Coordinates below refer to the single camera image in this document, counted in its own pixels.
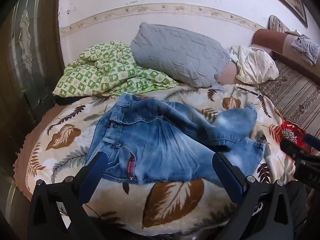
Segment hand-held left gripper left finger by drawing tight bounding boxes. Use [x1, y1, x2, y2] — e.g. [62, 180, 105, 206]
[27, 151, 108, 240]

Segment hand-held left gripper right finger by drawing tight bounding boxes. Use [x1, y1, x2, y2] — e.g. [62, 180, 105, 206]
[212, 151, 294, 240]

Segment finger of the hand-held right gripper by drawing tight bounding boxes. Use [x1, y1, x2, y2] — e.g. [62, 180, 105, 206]
[279, 138, 302, 157]
[303, 133, 319, 145]

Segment blue denim pants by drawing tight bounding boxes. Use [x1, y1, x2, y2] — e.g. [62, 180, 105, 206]
[85, 93, 266, 186]

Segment red glass ashtray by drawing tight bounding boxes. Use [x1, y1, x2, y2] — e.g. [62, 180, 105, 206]
[279, 121, 306, 151]

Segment brown striped sofa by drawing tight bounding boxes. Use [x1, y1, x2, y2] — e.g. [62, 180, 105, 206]
[251, 29, 320, 153]

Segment leaf print blanket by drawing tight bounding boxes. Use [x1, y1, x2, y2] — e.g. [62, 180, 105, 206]
[12, 82, 298, 237]

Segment dark pen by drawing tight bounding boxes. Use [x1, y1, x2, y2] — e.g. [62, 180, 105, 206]
[237, 86, 259, 96]

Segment white crumpled cloth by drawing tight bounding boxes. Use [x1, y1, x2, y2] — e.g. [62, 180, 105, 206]
[229, 45, 280, 85]

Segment grey blue cloth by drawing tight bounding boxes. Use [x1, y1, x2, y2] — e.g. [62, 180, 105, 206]
[291, 34, 320, 66]

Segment green checked blanket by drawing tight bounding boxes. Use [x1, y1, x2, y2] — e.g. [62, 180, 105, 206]
[52, 42, 179, 98]

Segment pink pillow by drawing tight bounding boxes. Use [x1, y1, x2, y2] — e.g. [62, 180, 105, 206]
[217, 62, 242, 85]

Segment striped cushion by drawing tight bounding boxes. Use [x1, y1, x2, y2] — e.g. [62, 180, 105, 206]
[269, 15, 292, 33]

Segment dark door with patterned glass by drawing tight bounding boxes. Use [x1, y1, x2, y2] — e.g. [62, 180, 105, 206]
[0, 0, 63, 183]

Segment grey quilted pillow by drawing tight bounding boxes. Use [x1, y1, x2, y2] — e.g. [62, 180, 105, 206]
[130, 22, 230, 88]

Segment framed wall picture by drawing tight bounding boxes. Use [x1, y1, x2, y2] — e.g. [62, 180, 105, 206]
[250, 0, 308, 28]

